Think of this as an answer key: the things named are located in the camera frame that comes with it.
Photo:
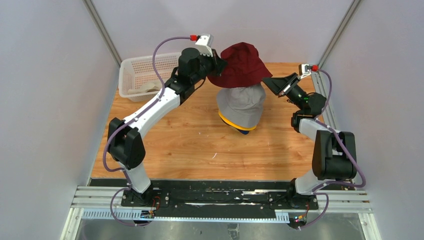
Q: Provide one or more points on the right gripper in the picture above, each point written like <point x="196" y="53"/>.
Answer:
<point x="282" y="86"/>

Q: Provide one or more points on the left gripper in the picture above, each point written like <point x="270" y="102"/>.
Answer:
<point x="218" y="64"/>

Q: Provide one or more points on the dark red hat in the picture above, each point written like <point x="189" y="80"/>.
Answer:
<point x="244" y="67"/>

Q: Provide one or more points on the grey hat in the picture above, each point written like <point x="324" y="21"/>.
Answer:
<point x="242" y="106"/>

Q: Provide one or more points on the blue hat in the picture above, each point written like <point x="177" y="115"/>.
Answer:
<point x="244" y="132"/>

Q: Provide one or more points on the yellow hat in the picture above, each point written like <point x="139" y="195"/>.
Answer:
<point x="238" y="127"/>

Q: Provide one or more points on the cream hat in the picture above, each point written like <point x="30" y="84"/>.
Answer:
<point x="148" y="87"/>

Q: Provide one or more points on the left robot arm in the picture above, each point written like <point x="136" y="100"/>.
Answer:
<point x="125" y="136"/>

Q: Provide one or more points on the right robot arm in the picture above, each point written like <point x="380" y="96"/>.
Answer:
<point x="329" y="163"/>

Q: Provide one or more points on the white plastic basket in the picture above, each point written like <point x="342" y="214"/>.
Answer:
<point x="139" y="70"/>

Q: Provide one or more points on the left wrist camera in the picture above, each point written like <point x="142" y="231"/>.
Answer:
<point x="203" y="44"/>

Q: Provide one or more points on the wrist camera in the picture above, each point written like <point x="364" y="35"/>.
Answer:
<point x="305" y="70"/>
<point x="203" y="44"/>

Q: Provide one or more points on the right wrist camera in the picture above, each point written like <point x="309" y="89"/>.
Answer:
<point x="305" y="70"/>

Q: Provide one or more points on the right aluminium frame post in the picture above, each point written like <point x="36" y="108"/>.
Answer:
<point x="339" y="31"/>

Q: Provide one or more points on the aluminium frame post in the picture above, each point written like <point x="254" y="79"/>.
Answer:
<point x="339" y="31"/>
<point x="97" y="20"/>

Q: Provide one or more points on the left aluminium frame post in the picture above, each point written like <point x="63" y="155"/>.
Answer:
<point x="97" y="20"/>

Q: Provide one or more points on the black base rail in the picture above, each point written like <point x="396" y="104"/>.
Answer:
<point x="215" y="201"/>

